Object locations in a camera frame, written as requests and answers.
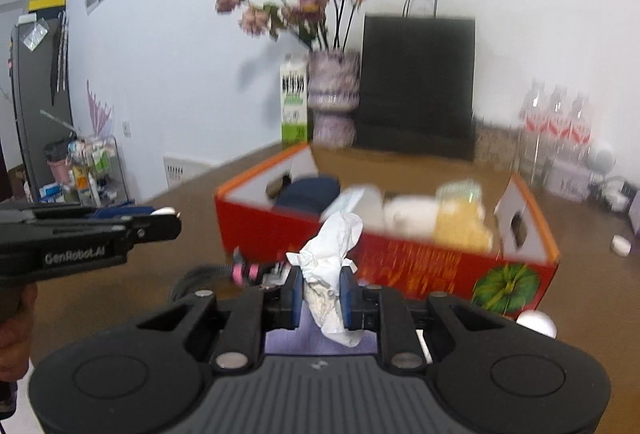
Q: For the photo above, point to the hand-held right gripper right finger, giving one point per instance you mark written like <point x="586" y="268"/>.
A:
<point x="346" y="299"/>

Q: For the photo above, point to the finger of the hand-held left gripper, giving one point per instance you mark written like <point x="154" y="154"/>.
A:
<point x="117" y="212"/>
<point x="155" y="229"/>

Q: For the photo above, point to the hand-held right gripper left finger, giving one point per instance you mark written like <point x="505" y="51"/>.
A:
<point x="296" y="296"/>

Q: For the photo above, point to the purple woven cloth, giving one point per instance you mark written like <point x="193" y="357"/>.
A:
<point x="290" y="344"/>

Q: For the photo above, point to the white tissue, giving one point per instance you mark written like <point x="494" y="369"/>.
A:
<point x="332" y="239"/>

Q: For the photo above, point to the red cardboard box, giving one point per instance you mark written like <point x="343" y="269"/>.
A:
<point x="425" y="264"/>

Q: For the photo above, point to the white spray bottle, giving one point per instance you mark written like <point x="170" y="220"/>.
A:
<point x="370" y="209"/>

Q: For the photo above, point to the navy blue pouch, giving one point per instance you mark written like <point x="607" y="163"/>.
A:
<point x="310" y="194"/>

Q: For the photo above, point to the white and yellow plush toy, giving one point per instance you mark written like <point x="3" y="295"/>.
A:
<point x="450" y="224"/>

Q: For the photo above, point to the clear plastic bag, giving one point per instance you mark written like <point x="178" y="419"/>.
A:
<point x="457" y="191"/>

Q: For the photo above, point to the white round cap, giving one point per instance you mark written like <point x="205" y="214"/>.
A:
<point x="537" y="324"/>

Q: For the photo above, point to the brown wooden desktop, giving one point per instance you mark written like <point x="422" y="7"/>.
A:
<point x="590" y="274"/>

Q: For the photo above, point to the person's left hand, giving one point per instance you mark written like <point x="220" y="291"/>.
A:
<point x="17" y="339"/>

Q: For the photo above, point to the metal storage rack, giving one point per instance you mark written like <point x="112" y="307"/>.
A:
<point x="87" y="169"/>

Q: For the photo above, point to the dark grey cabinet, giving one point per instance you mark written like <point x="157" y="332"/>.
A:
<point x="35" y="104"/>

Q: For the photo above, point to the white green milk carton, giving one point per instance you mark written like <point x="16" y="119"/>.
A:
<point x="293" y="99"/>

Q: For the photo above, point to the clear snack container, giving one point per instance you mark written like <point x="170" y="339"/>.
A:
<point x="497" y="149"/>

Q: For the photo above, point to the purple ceramic vase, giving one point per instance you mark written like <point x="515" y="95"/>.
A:
<point x="332" y="84"/>

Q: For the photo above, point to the black paper bag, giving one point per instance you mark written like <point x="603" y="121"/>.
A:
<point x="417" y="84"/>

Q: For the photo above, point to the clear glass jar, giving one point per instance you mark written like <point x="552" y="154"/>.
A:
<point x="534" y="164"/>

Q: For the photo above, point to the white printed tin box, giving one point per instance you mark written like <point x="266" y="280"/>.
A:
<point x="570" y="181"/>

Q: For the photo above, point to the clear water bottle red label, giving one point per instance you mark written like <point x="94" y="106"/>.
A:
<point x="557" y="119"/>
<point x="534" y="114"/>
<point x="580" y="124"/>

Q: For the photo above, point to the small white lid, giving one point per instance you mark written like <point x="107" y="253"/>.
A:
<point x="621" y="245"/>

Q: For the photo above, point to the white power strip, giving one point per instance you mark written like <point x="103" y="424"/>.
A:
<point x="617" y="196"/>

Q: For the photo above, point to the white round device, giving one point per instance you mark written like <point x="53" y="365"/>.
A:
<point x="602" y="159"/>

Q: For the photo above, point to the white wall vent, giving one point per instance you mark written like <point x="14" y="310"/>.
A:
<point x="187" y="171"/>

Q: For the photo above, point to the white wall outlet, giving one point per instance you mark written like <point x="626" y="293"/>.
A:
<point x="127" y="128"/>

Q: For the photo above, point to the purple wall sticker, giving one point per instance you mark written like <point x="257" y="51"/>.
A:
<point x="100" y="111"/>

